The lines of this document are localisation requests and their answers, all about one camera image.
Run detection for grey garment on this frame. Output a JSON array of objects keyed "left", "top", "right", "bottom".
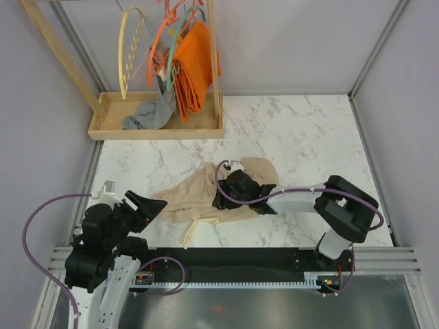
[{"left": 122, "top": 76, "right": 177, "bottom": 130}]

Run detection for orange plastic hanger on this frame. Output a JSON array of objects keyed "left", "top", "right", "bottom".
[{"left": 145, "top": 1, "right": 195, "bottom": 88}]

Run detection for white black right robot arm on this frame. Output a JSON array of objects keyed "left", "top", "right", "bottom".
[{"left": 213, "top": 169, "right": 384, "bottom": 271}]

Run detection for orange cloth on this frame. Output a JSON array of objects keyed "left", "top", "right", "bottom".
[{"left": 173, "top": 21, "right": 213, "bottom": 123}]

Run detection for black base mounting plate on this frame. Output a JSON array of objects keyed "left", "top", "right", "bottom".
[{"left": 141, "top": 247, "right": 352, "bottom": 284}]

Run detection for teal plastic hanger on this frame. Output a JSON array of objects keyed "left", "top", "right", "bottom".
[{"left": 166, "top": 5, "right": 206, "bottom": 91}]

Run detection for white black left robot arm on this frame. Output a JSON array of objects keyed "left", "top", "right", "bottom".
[{"left": 64, "top": 191, "right": 167, "bottom": 328}]

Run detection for aluminium frame rail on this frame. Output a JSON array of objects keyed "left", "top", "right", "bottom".
[{"left": 46, "top": 245, "right": 422, "bottom": 275}]

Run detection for beige trousers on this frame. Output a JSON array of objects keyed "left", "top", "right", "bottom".
[{"left": 153, "top": 157, "right": 278, "bottom": 249}]

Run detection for wooden clothes rack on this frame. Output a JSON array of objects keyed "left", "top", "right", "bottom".
[{"left": 20, "top": 1, "right": 224, "bottom": 141}]

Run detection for grey slotted cable duct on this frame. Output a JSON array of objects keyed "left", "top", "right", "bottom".
[{"left": 129, "top": 272, "right": 320, "bottom": 292}]

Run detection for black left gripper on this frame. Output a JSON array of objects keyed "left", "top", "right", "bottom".
[{"left": 104, "top": 188, "right": 167, "bottom": 247}]

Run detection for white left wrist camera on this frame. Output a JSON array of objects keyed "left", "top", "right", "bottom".
[{"left": 91, "top": 180, "right": 122, "bottom": 208}]

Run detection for pink thin hanger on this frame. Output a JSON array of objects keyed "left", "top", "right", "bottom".
[{"left": 132, "top": 47, "right": 152, "bottom": 84}]

